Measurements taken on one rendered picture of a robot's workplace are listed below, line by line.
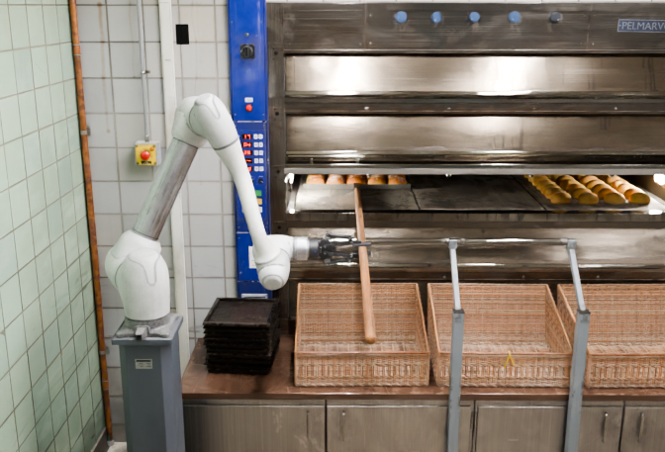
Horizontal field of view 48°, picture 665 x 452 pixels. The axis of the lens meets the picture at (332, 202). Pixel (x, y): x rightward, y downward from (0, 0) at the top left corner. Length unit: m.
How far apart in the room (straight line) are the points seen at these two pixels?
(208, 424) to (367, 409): 0.65
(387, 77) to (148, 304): 1.42
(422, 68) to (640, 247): 1.30
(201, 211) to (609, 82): 1.88
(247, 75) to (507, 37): 1.12
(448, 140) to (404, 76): 0.34
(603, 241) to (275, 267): 1.64
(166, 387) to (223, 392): 0.47
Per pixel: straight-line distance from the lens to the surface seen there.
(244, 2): 3.28
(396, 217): 3.42
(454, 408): 3.13
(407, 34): 3.31
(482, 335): 3.57
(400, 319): 3.51
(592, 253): 3.64
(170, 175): 2.78
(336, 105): 3.31
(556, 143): 3.46
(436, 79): 3.32
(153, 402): 2.77
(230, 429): 3.25
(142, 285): 2.61
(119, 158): 3.49
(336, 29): 3.30
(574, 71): 3.46
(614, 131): 3.55
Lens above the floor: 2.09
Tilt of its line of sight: 15 degrees down
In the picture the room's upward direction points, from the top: straight up
